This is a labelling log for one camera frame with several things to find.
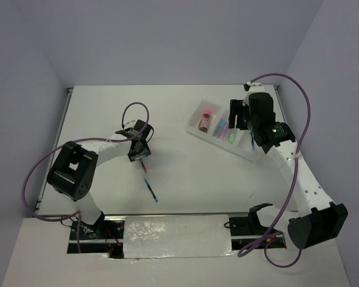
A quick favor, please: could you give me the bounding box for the blue highlighter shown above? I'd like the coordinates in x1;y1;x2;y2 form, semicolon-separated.
213;118;226;138

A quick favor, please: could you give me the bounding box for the purple highlighter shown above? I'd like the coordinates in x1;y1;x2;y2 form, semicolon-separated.
220;123;229;141

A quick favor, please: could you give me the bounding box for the pink-capped small bottle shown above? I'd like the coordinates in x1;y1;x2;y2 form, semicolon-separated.
198;109;212;133

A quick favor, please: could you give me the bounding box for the blue pen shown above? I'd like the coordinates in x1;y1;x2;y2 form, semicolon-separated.
144;178;158;203

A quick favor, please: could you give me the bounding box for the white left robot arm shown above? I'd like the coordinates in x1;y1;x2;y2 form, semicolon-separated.
47;120;154;239

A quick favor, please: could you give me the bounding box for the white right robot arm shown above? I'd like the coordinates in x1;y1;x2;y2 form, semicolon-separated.
229;92;348;249

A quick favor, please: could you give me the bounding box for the silver foil tape sheet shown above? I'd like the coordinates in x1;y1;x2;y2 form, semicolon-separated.
123;215;234;259

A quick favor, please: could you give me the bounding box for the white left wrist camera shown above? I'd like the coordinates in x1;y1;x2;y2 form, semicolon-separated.
124;120;136;129

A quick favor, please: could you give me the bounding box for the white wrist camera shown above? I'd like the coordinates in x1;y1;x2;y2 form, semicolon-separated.
124;120;136;129
243;81;266;105

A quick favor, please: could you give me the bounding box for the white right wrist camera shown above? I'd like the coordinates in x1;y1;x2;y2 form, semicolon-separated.
243;81;266;105

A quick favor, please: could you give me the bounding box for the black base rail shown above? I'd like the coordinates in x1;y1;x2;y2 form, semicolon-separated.
59;212;288;258

